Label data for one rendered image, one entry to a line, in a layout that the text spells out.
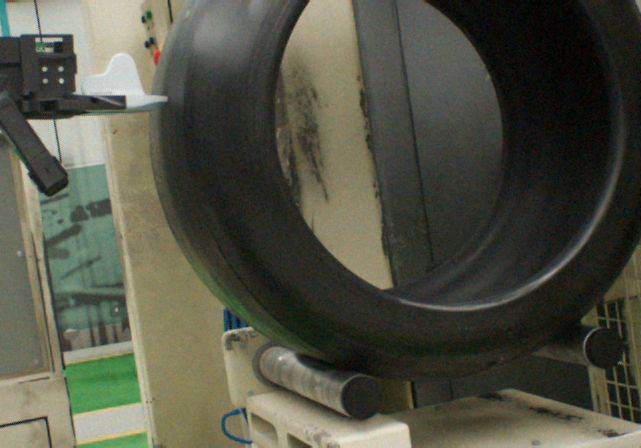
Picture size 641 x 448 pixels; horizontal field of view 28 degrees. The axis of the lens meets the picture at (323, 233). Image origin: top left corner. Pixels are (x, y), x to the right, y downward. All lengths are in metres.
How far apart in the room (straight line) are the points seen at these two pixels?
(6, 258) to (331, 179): 0.52
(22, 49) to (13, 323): 0.69
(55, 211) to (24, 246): 8.31
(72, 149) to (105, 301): 1.21
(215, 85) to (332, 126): 0.43
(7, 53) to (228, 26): 0.22
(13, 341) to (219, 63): 0.77
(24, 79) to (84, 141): 9.00
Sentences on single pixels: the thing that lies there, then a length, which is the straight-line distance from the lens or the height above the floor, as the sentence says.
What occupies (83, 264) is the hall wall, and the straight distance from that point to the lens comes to 10.26.
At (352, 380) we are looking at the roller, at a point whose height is 0.92.
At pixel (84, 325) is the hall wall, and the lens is 10.29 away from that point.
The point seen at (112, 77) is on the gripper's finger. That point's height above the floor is 1.26.
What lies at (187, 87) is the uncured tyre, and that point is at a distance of 1.32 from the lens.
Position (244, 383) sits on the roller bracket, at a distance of 1.65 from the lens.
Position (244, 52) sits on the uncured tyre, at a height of 1.26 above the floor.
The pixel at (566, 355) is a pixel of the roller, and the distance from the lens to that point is 1.48.
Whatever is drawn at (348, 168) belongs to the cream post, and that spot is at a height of 1.13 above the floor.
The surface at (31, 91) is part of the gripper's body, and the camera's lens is 1.34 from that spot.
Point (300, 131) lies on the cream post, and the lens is 1.69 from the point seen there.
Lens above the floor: 1.14
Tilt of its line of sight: 3 degrees down
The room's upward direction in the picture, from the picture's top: 8 degrees counter-clockwise
